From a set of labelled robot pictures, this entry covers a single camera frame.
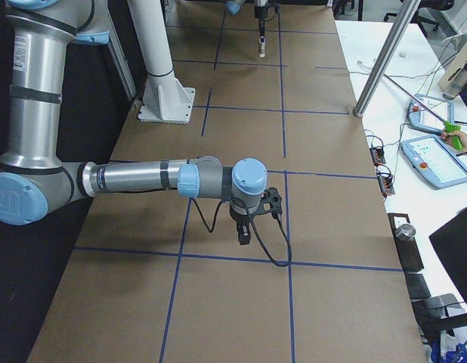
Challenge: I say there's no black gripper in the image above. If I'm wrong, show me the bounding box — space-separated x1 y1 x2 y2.
230 200 252 246
254 0 269 38

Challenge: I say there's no green handled reacher grabber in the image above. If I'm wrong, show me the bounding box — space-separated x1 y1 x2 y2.
384 74 462 150

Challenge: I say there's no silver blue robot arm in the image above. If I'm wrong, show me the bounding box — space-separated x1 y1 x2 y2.
225 0 268 42
0 5 193 254

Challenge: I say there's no person hand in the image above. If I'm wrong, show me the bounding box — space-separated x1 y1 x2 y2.
441 130 467 153

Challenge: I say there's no lower small electronics board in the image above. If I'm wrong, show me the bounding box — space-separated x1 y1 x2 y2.
376 169 395 197

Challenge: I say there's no small electronics board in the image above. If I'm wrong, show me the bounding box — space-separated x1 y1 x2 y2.
369 136 385 166
376 169 395 197

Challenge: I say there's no upper small electronics board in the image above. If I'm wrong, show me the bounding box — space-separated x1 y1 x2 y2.
369 136 385 166

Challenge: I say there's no silver metal cylinder weight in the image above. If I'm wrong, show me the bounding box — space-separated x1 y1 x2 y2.
394 223 416 241

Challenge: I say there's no upper blue teach pendant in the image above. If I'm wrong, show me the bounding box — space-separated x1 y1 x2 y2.
407 93 455 135

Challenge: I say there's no blue teach pendant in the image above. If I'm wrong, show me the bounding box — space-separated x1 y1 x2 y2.
401 135 467 190
407 93 455 135

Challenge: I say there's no lower blue teach pendant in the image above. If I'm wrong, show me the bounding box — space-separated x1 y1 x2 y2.
401 135 467 190

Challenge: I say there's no black laptop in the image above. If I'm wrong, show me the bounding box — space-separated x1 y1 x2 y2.
429 207 467 304

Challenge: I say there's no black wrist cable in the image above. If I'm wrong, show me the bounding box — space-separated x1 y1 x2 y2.
190 196 293 268

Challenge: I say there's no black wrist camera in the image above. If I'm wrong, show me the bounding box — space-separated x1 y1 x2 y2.
252 187 283 222

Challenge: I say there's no white camera stand pedestal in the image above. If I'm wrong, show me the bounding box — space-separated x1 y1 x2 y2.
128 0 196 124

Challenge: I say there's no aluminium frame post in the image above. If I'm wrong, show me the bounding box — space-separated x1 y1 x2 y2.
353 0 421 118

